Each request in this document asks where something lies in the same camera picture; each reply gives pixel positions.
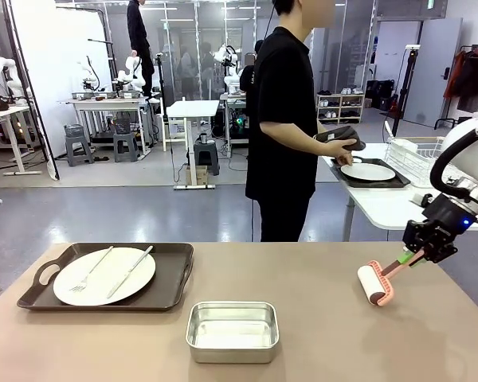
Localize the silver table knife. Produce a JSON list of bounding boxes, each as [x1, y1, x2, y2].
[[105, 245, 155, 299]]

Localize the person in black t-shirt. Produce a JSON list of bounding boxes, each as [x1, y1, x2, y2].
[[245, 0, 319, 243]]

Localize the pink lint roller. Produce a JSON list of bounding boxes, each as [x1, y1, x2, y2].
[[357, 254, 417, 307]]

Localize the dark grey cloth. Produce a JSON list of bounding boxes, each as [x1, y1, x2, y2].
[[314, 126, 366, 152]]

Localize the black tripod stand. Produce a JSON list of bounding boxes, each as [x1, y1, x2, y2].
[[386, 45, 422, 138]]

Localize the black coat rack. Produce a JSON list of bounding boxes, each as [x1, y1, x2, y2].
[[433, 44, 478, 131]]

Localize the white backdrop screen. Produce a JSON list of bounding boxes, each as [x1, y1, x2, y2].
[[7, 0, 112, 180]]

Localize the black camera stand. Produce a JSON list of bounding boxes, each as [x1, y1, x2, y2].
[[154, 51, 172, 152]]

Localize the person's right forearm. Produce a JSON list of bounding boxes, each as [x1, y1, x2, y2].
[[259, 119, 328, 157]]

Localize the wooden shoe rack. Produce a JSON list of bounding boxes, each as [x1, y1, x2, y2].
[[315, 93, 366, 125]]

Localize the white workbench table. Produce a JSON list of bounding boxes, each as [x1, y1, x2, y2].
[[0, 105, 43, 177], [57, 96, 152, 157]]

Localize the dark brown serving tray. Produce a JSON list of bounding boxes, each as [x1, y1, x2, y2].
[[16, 242, 195, 313]]

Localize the black jacket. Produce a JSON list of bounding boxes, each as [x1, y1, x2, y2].
[[457, 53, 478, 112]]

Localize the white standing desk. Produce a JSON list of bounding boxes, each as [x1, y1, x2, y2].
[[165, 99, 221, 191]]

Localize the grey plastic stool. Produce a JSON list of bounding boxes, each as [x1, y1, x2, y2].
[[65, 123, 95, 167], [112, 119, 139, 163], [194, 139, 221, 177]]

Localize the rectangular metal container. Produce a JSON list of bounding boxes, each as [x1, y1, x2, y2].
[[185, 301, 280, 365]]

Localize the standing person in black clothes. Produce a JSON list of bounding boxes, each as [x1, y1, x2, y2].
[[126, 0, 156, 99]]

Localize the silver fork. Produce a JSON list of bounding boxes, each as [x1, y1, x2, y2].
[[69, 245, 115, 294]]

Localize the white wire dish rack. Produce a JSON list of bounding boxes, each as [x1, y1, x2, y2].
[[384, 136, 453, 188]]

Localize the black right arm hose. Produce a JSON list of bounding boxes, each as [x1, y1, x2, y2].
[[429, 126, 478, 198]]

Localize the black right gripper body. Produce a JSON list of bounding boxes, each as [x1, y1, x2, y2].
[[421, 195, 478, 246]]

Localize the black bags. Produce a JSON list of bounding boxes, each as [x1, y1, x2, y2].
[[365, 79, 396, 111]]

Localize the white side table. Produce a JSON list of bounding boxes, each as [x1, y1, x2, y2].
[[320, 142, 478, 243]]

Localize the person's right hand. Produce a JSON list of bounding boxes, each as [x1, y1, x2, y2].
[[322, 138, 358, 158]]

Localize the grey door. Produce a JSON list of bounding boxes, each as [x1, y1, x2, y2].
[[402, 18, 463, 128]]

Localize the white round plate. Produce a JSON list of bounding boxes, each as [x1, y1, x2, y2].
[[340, 162, 395, 183], [53, 246, 157, 306]]

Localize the background person in black shirt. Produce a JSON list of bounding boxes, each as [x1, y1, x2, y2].
[[238, 39, 266, 96]]

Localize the black serving tray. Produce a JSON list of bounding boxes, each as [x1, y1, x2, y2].
[[329, 158, 411, 189]]

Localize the orange jacket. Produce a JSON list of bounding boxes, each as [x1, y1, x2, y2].
[[444, 49, 467, 100]]

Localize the cardboard box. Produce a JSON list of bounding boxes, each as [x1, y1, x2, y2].
[[185, 165, 209, 187]]

